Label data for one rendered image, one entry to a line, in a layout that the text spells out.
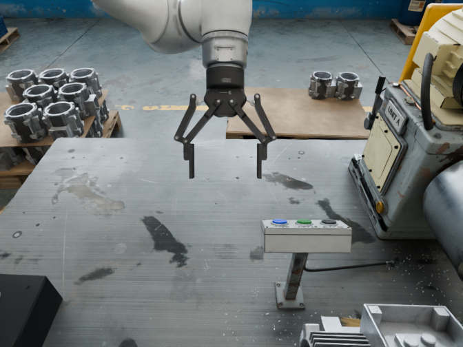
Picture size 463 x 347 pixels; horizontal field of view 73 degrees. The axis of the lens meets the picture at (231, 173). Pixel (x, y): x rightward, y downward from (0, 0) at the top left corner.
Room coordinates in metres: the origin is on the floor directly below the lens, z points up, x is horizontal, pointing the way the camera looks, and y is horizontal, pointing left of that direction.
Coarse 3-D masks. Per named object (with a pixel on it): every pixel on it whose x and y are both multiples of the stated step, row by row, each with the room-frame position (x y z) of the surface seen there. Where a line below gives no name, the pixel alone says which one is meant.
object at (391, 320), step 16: (368, 304) 0.21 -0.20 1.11; (384, 304) 0.21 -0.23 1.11; (368, 320) 0.19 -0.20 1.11; (384, 320) 0.20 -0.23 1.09; (400, 320) 0.20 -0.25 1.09; (416, 320) 0.20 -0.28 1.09; (432, 320) 0.20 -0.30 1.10; (448, 320) 0.19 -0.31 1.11; (368, 336) 0.18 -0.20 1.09; (384, 336) 0.18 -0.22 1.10; (400, 336) 0.17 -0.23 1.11; (416, 336) 0.17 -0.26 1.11; (432, 336) 0.17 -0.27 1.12; (448, 336) 0.18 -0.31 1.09
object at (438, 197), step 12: (456, 168) 0.52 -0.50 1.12; (432, 180) 0.53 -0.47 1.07; (444, 180) 0.50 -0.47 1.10; (456, 180) 0.48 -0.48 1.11; (432, 192) 0.50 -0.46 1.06; (444, 192) 0.48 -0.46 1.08; (456, 192) 0.46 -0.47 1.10; (432, 204) 0.48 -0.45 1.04; (444, 204) 0.45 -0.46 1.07; (456, 204) 0.44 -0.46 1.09; (432, 216) 0.46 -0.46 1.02; (444, 216) 0.43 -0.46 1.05; (456, 216) 0.41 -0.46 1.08; (432, 228) 0.45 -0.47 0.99; (444, 228) 0.42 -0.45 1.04; (456, 228) 0.40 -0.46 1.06; (444, 240) 0.40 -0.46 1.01; (456, 240) 0.38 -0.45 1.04; (444, 252) 0.40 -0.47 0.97; (456, 252) 0.36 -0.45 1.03; (456, 264) 0.35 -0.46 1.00
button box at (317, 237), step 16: (272, 224) 0.40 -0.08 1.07; (288, 224) 0.40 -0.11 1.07; (304, 224) 0.39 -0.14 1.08; (320, 224) 0.40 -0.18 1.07; (336, 224) 0.39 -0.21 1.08; (272, 240) 0.36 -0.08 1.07; (288, 240) 0.36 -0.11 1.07; (304, 240) 0.36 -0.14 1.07; (320, 240) 0.36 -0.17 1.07; (336, 240) 0.36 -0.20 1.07
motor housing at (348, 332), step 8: (344, 328) 0.21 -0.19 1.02; (352, 328) 0.21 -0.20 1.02; (312, 336) 0.18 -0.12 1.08; (320, 336) 0.18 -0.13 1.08; (328, 336) 0.18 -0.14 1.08; (336, 336) 0.18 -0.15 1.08; (344, 336) 0.18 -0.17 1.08; (352, 336) 0.18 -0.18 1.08; (360, 336) 0.18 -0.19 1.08; (304, 344) 0.20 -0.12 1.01; (312, 344) 0.17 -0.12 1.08; (320, 344) 0.17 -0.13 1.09; (328, 344) 0.17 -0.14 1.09; (336, 344) 0.17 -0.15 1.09; (344, 344) 0.16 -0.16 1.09; (352, 344) 0.16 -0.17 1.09; (360, 344) 0.16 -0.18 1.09; (368, 344) 0.16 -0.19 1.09
